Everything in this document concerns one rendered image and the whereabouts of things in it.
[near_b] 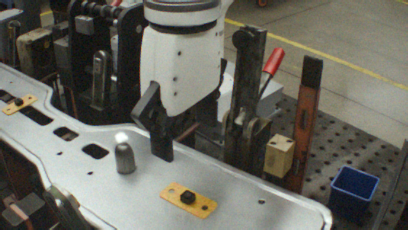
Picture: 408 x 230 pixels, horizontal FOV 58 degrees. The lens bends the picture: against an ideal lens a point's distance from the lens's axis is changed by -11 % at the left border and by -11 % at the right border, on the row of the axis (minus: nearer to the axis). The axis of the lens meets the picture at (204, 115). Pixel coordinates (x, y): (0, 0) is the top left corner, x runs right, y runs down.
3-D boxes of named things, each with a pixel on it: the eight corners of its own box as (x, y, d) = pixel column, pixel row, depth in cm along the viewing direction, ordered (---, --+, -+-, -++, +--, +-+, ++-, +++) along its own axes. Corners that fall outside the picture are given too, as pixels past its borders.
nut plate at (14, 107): (8, 116, 78) (6, 111, 77) (0, 110, 80) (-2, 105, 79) (38, 99, 84) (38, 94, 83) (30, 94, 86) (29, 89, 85)
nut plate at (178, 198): (157, 196, 60) (157, 190, 59) (173, 182, 62) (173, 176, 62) (203, 220, 55) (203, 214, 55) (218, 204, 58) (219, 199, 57)
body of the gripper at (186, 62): (184, -5, 49) (186, 75, 55) (124, 17, 42) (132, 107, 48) (236, 5, 45) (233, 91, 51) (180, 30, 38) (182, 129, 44)
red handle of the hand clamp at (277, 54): (225, 119, 65) (268, 42, 69) (229, 125, 67) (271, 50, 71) (248, 127, 63) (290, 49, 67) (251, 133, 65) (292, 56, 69)
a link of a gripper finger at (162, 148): (151, 105, 47) (154, 151, 51) (132, 117, 45) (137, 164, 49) (172, 114, 46) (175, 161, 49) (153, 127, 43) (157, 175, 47)
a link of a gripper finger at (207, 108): (209, 68, 55) (208, 110, 59) (194, 78, 53) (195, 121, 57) (229, 75, 54) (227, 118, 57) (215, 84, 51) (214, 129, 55)
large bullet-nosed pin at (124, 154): (114, 176, 66) (108, 144, 62) (127, 167, 68) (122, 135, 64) (127, 184, 64) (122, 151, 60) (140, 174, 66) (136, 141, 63)
